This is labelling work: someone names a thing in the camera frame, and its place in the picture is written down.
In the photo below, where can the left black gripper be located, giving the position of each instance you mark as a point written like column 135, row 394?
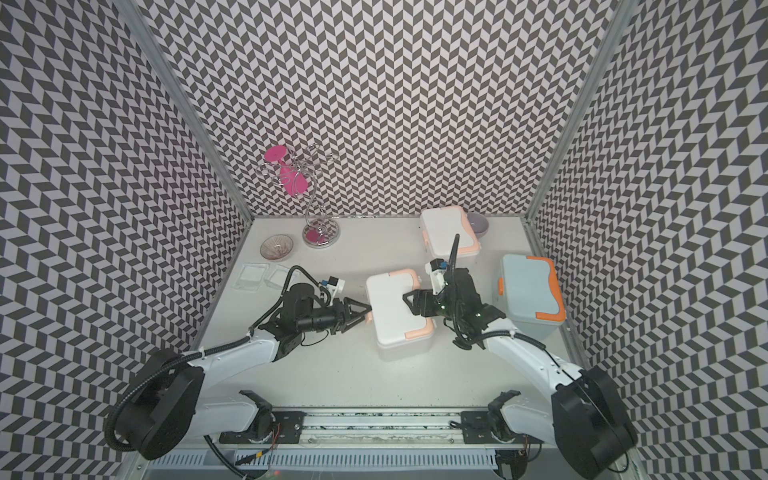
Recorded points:
column 341, row 315

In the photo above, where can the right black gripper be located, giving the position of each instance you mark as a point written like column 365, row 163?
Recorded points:
column 432, row 299

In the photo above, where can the white first aid box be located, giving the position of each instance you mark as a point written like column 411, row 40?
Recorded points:
column 399, row 333
column 440, row 226

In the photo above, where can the blue first aid kit box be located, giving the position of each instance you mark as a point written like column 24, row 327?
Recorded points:
column 527, row 290

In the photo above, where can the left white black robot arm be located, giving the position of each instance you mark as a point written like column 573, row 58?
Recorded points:
column 192, row 390

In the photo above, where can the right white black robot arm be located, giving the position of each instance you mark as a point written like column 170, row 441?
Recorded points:
column 564, row 396

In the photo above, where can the small clear glass bowl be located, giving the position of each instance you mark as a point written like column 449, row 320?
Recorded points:
column 276, row 247

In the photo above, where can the small grey round bowl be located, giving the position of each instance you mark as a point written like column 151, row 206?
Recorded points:
column 479, row 223

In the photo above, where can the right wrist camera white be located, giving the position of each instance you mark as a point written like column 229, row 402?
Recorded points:
column 436, row 270

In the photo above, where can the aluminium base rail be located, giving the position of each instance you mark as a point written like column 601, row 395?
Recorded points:
column 296, row 426

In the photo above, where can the silver wire stand pink ornaments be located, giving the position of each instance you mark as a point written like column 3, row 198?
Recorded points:
column 298, row 174

